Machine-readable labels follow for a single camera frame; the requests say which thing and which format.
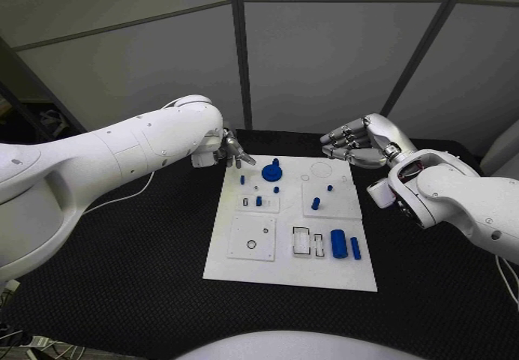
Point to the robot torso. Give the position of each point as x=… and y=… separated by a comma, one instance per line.
x=295, y=346

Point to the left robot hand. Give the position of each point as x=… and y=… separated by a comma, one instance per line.
x=233, y=152

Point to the thin blue cylinder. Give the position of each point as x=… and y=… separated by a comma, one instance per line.
x=354, y=248

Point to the thick blue cylinder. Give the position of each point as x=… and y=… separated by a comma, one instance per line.
x=339, y=243

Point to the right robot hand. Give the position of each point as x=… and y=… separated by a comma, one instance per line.
x=375, y=140

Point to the blue gear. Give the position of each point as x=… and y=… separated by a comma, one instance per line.
x=271, y=171

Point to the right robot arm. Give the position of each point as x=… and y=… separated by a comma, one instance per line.
x=454, y=194

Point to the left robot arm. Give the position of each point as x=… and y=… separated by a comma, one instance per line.
x=101, y=152

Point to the white task board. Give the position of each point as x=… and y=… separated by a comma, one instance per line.
x=291, y=247

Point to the white power strip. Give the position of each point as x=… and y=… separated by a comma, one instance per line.
x=37, y=341

